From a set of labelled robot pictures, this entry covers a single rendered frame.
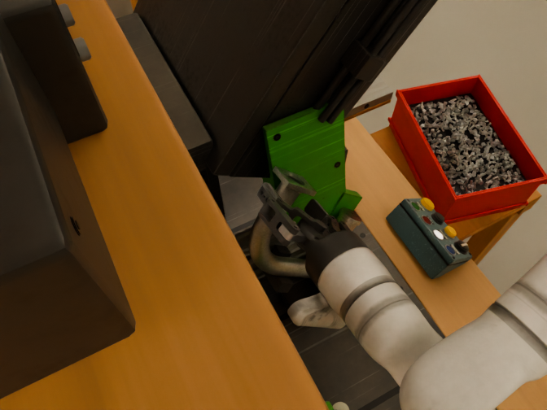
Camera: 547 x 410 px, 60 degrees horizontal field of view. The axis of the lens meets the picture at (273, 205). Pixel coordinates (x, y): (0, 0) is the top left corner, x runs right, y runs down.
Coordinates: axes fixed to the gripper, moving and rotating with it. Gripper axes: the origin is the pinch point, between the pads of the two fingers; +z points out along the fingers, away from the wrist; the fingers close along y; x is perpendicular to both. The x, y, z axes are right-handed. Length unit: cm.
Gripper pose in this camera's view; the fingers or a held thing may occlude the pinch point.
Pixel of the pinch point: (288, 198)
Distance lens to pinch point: 64.1
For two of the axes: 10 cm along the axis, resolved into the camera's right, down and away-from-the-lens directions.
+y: -7.1, -2.2, -6.7
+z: -4.4, -6.0, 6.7
